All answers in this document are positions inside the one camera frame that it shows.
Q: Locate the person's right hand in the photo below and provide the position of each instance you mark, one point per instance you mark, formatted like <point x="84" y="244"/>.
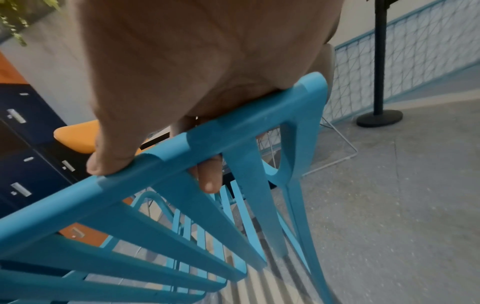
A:
<point x="195" y="53"/>

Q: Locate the blue plastic slatted chair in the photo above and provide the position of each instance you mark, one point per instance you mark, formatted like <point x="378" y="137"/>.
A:
<point x="240" y="124"/>

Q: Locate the orange seat stool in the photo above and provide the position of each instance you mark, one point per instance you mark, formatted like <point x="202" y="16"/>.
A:
<point x="77" y="136"/>

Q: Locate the green plant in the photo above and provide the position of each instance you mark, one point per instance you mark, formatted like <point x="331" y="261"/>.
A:
<point x="15" y="17"/>

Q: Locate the black pole stand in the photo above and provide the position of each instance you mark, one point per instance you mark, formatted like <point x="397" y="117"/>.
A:
<point x="380" y="59"/>

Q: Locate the blue and orange locker cabinet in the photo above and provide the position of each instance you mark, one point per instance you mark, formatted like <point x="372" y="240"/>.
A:
<point x="26" y="142"/>

